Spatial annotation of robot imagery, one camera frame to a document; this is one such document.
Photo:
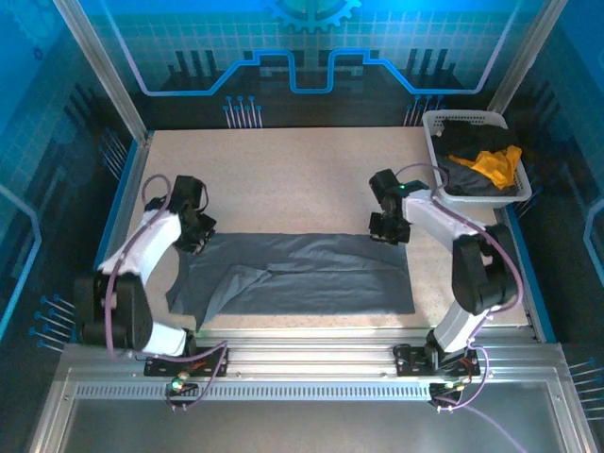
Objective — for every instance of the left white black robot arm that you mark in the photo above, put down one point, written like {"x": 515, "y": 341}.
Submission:
{"x": 137, "y": 264}

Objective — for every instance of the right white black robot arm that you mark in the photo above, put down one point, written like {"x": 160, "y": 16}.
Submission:
{"x": 476, "y": 273}

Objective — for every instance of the white plastic basket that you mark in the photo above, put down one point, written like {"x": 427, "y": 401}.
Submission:
{"x": 472, "y": 200}

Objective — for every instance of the dark grey t-shirt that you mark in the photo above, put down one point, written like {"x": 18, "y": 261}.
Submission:
{"x": 467, "y": 181}

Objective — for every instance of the black t-shirt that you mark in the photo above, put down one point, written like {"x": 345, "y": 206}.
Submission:
{"x": 476, "y": 137}

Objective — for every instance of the small led circuit board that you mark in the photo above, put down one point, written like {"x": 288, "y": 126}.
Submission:
{"x": 178, "y": 384}
{"x": 448, "y": 386}

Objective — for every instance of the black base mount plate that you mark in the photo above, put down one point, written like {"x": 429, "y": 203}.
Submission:
{"x": 207, "y": 363}
{"x": 410, "y": 361}

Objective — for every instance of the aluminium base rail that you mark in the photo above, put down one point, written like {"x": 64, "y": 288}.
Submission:
{"x": 307, "y": 351}

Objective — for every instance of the aluminium frame post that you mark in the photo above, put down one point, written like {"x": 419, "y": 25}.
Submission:
{"x": 528, "y": 47}
{"x": 99, "y": 61}

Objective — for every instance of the aluminium front frame panel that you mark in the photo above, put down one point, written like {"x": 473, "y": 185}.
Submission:
{"x": 307, "y": 424}

